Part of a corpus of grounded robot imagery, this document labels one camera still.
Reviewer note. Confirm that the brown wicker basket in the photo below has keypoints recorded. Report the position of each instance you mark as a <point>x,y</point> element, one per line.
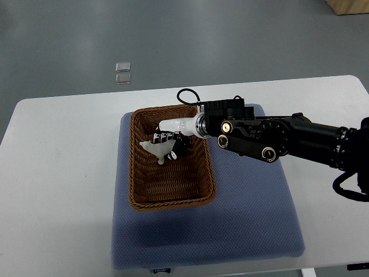
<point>186,182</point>

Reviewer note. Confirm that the white bear figurine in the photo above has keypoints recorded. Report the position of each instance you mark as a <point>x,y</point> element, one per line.
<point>160,150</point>

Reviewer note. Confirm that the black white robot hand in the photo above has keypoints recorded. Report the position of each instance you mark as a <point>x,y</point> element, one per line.
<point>179,130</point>

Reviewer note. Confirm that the silver floor plate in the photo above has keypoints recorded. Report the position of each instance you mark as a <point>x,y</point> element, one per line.
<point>123,78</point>
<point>122,67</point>

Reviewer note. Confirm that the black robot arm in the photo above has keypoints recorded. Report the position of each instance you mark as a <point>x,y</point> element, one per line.
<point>238,130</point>

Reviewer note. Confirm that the lower silver floor plate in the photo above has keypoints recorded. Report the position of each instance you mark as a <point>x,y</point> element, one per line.
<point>123,78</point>

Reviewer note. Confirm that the upper silver floor plate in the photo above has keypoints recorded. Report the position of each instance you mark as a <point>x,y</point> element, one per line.
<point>122,67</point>

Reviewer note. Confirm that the blue fabric mat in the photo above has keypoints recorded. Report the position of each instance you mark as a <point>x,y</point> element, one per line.
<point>252,217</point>

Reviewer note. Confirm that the white table leg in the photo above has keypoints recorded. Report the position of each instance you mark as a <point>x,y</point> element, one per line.
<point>308,272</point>

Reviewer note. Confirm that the wooden box corner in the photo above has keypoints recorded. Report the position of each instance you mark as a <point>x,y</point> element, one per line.
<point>348,7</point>

